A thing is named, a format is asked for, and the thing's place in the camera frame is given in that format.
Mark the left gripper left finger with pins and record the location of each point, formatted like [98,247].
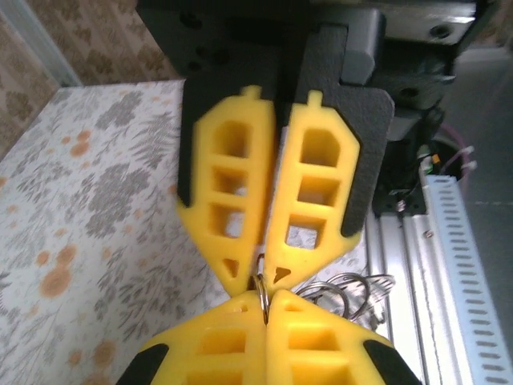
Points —
[224,353]

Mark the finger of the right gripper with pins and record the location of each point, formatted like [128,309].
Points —
[352,160]
[204,188]

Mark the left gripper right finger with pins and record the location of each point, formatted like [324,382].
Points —
[320,353]

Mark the metal keyring with keys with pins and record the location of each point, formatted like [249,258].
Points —
[344,297]

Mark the floral table cover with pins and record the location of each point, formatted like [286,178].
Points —
[80,240]

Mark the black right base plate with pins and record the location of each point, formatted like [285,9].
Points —
[401,204]

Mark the aluminium mounting rail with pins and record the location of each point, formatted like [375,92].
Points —
[405,280]

